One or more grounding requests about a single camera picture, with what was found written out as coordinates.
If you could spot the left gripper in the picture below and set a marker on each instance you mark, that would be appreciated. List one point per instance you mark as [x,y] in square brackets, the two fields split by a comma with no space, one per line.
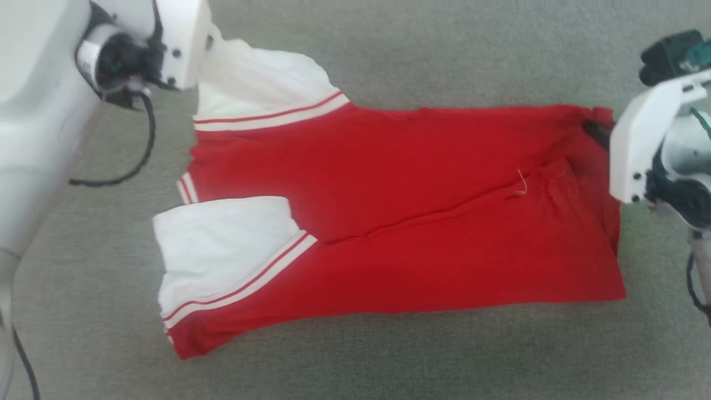
[125,61]

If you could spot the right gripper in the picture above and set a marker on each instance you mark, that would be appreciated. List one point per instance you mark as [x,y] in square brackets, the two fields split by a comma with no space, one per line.
[689,166]

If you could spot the red white basketball jersey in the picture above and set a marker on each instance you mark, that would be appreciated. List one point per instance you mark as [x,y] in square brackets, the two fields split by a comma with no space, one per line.
[389,222]

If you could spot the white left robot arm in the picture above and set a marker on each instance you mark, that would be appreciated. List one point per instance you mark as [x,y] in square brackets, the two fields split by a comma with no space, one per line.
[33,111]

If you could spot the grey fabric sofa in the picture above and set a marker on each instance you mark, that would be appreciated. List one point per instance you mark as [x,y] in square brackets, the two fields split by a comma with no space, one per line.
[389,361]

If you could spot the white right wrist camera cover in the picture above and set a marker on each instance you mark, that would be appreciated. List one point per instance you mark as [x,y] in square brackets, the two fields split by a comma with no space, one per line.
[639,139]

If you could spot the teal right camera plug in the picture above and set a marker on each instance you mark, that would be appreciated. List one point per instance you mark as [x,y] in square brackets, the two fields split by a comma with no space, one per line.
[701,55]

